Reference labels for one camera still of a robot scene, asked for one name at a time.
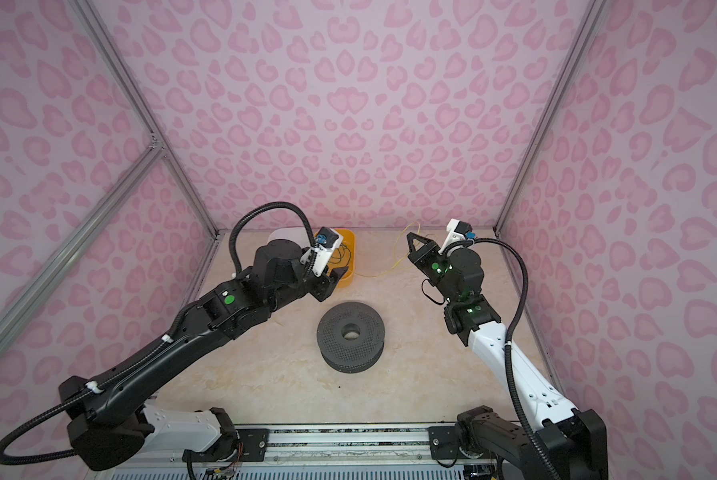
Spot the yellow plastic tray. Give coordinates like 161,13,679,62
326,228,356,289

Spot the aluminium diagonal frame bar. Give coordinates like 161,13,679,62
0,141,162,358

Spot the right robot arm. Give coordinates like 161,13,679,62
407,233,609,479

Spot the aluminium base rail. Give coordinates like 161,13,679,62
87,422,606,480

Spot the aluminium frame post right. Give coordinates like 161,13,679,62
494,0,611,238

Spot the green cable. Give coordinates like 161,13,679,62
327,239,352,271

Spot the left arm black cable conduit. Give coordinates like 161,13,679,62
0,200,318,466

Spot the aluminium frame post left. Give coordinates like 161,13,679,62
68,0,220,238

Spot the white plastic tray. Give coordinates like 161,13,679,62
268,226,310,247

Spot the aluminium frame post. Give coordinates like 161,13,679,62
494,0,611,238
68,0,220,238

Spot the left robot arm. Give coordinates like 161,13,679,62
60,227,346,471

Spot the dark grey cable spool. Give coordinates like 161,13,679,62
316,301,386,374

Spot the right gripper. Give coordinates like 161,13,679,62
405,232,463,305

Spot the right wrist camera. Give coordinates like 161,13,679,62
440,219,477,254

